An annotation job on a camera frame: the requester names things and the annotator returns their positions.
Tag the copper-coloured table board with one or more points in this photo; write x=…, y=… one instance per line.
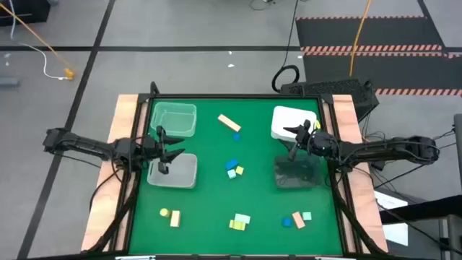
x=346, y=112
x=121, y=115

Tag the dark grey translucent bin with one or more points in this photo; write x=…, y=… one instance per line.
x=296, y=175

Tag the long wooden block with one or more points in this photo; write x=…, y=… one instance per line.
x=229, y=122

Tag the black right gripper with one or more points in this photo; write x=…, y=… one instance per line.
x=321, y=144

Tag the yellow-green arch block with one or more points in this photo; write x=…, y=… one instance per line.
x=237, y=225

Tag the small blue cylinder block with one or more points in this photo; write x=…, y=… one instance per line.
x=236, y=137

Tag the yellow cylinder block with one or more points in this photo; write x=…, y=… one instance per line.
x=164, y=212

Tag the short wooden block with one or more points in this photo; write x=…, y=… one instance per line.
x=298, y=220
x=175, y=219

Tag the black hazard-striped floor mat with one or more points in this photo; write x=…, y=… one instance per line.
x=397, y=32

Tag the grey post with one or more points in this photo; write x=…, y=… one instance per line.
x=458, y=144

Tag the yellow tape tag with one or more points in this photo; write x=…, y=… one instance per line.
x=317, y=125

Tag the yellow cube block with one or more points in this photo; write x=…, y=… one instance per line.
x=239, y=170

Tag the frosted clear plastic bin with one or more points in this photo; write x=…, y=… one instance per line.
x=184, y=173

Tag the mint cube block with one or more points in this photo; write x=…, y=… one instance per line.
x=307, y=216
x=231, y=174

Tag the green-tinted clear plastic bin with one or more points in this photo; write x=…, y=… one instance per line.
x=177, y=119

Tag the white sheet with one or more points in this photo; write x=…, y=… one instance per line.
x=395, y=234

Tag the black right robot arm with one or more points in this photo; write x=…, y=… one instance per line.
x=382, y=148

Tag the black table frame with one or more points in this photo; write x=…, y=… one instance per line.
x=234, y=96

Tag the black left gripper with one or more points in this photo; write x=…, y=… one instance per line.
x=149, y=148

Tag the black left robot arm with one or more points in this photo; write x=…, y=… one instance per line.
x=86, y=144

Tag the mint rectangular block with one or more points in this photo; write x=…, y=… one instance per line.
x=242, y=218

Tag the white plastic bin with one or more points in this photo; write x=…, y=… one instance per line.
x=285, y=121

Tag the black beam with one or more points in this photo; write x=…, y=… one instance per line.
x=433, y=209

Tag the blue cube block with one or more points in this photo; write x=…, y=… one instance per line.
x=286, y=222

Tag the black floor box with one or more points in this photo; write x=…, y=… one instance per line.
x=21, y=11

